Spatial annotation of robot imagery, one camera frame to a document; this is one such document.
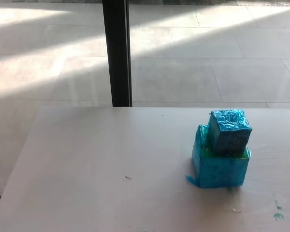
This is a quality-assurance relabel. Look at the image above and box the small blue foil cube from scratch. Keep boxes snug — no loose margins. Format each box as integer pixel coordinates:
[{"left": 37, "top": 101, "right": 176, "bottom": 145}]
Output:
[{"left": 208, "top": 109, "right": 253, "bottom": 155}]

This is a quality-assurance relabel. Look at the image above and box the black window frame post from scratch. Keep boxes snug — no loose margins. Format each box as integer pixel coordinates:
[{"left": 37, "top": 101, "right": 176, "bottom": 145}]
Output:
[{"left": 102, "top": 0, "right": 133, "bottom": 107}]

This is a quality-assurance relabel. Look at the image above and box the big blue green cube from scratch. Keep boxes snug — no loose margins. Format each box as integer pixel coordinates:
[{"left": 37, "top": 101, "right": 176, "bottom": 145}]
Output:
[{"left": 185, "top": 124, "right": 252, "bottom": 189}]

